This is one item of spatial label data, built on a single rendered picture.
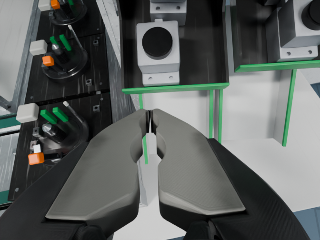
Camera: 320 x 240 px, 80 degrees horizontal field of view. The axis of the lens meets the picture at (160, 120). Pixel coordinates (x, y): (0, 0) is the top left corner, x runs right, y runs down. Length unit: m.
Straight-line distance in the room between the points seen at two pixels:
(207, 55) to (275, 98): 0.23
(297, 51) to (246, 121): 0.20
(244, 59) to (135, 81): 0.15
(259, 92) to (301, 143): 0.27
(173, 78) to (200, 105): 0.18
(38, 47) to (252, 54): 0.64
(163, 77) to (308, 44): 0.17
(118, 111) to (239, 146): 0.35
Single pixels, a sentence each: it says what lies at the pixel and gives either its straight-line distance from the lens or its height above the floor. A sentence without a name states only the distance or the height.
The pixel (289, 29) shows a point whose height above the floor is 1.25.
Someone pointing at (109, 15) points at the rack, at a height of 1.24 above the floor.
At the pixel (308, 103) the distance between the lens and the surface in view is 0.75.
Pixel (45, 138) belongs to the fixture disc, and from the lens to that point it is 0.54.
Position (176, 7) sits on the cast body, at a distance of 0.27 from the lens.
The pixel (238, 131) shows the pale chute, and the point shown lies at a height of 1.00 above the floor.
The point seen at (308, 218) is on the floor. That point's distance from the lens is 1.61.
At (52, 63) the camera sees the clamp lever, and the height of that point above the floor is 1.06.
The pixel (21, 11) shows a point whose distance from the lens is 1.29.
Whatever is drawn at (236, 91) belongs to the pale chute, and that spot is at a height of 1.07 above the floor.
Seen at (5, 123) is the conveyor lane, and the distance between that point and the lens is 0.70.
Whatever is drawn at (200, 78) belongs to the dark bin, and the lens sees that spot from 0.26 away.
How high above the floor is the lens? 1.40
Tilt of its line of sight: 62 degrees down
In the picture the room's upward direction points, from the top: 9 degrees counter-clockwise
